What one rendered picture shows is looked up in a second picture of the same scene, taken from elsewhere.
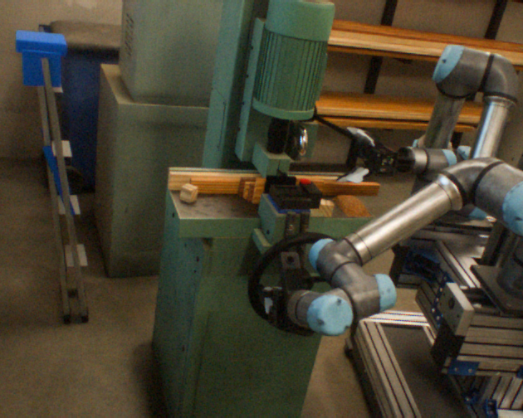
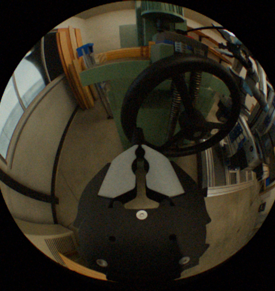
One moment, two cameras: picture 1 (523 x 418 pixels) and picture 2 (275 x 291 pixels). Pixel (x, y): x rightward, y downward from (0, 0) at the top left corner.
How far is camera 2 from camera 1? 1.30 m
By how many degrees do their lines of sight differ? 37
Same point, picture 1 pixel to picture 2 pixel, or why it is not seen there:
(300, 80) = not seen: outside the picture
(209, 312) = not seen: hidden behind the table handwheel
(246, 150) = (147, 40)
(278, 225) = (165, 54)
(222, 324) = not seen: hidden behind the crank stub
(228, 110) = (137, 30)
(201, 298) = (116, 122)
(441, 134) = (239, 66)
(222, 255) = (121, 93)
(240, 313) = (145, 131)
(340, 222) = (216, 81)
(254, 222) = (145, 64)
